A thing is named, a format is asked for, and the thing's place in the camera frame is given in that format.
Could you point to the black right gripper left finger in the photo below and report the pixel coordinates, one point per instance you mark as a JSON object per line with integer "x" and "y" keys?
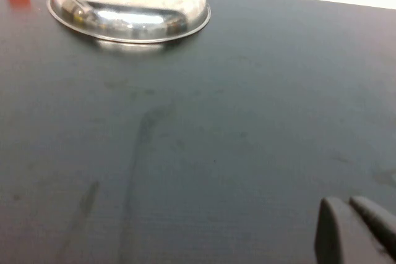
{"x": 340, "y": 236}

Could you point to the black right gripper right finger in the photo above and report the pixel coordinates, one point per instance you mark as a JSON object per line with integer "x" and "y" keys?
{"x": 377, "y": 217}

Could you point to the steel pot lid black knob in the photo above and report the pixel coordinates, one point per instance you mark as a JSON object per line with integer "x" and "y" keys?
{"x": 130, "y": 7}

